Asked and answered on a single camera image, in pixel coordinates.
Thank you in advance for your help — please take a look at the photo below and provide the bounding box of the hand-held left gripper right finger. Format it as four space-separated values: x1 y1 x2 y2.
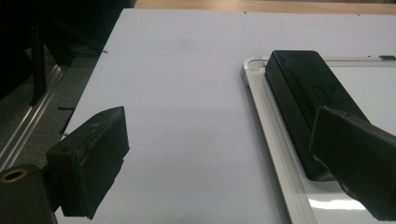
309 105 396 222

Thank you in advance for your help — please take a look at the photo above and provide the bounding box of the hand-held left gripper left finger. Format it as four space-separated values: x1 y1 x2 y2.
46 105 131 220

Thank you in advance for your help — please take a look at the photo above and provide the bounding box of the black whiteboard eraser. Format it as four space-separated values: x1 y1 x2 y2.
264 49 371 182

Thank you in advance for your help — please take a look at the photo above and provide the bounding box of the aluminium floor rail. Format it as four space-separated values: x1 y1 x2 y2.
0 63 64 172

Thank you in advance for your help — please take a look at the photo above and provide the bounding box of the whiteboard with aluminium frame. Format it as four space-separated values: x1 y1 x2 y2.
240 55 396 224

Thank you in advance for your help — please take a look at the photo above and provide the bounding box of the dark metal stand post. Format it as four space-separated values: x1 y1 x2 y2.
28 17 49 107

